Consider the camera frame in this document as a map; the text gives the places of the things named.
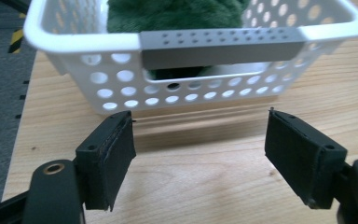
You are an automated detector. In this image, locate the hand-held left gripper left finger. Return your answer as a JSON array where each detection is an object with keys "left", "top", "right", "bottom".
[{"left": 75, "top": 109, "right": 137, "bottom": 213}]

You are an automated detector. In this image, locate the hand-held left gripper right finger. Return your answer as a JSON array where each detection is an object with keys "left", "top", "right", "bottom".
[{"left": 264, "top": 107, "right": 349, "bottom": 210}]

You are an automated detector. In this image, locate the white perforated plastic basket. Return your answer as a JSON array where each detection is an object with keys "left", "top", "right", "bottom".
[{"left": 22, "top": 0, "right": 358, "bottom": 117}]

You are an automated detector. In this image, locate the green plush cloth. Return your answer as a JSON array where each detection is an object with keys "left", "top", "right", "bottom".
[{"left": 106, "top": 0, "right": 250, "bottom": 35}]

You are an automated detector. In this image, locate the yellow black hazard tape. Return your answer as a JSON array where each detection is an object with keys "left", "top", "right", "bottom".
[{"left": 7, "top": 12, "right": 28, "bottom": 54}]

